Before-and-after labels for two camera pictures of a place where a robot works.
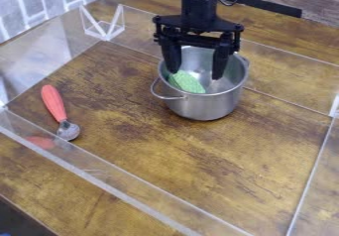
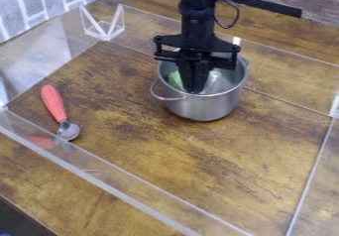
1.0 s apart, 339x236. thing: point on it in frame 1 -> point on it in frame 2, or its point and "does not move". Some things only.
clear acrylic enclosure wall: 114,176 does not move
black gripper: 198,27 -> 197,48
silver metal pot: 218,103 does not move
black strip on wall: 260,4 does not move
